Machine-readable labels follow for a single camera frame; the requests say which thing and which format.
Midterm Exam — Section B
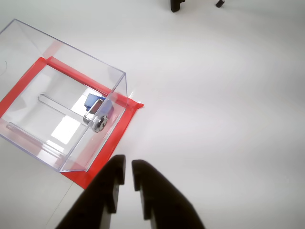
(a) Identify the blue lego brick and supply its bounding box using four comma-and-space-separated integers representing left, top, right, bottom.
83, 93, 112, 113

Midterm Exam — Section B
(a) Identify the silver cam lock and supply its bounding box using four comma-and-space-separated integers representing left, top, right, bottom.
82, 99, 108, 133

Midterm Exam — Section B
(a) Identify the black blocky stand foot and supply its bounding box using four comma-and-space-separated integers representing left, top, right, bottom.
170, 0, 186, 13

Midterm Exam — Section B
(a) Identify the transparent acrylic box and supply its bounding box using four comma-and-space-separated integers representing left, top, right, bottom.
0, 19, 131, 173

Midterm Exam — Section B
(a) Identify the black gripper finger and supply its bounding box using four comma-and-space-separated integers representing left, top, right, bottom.
131, 159, 206, 229
54, 154, 126, 229

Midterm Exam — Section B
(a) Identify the red tape frame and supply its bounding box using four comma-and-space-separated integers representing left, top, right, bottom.
0, 56, 145, 190

